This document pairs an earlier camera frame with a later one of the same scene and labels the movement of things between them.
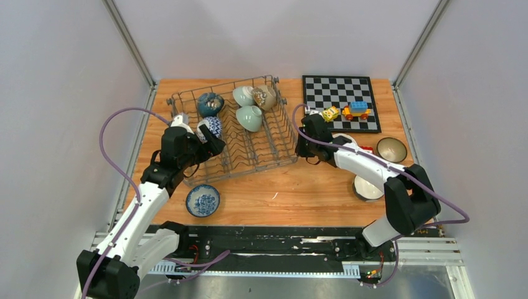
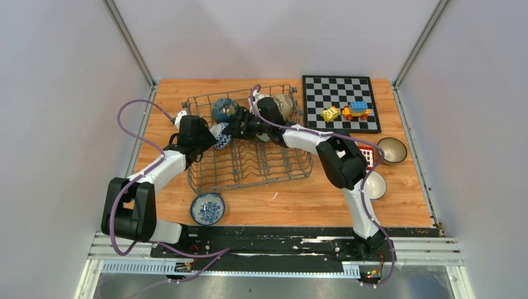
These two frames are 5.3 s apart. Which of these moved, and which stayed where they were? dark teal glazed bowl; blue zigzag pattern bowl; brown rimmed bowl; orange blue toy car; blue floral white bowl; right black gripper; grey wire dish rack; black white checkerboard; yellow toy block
Moved: grey wire dish rack; blue floral white bowl; right black gripper; dark teal glazed bowl; blue zigzag pattern bowl
Stayed: black white checkerboard; brown rimmed bowl; orange blue toy car; yellow toy block
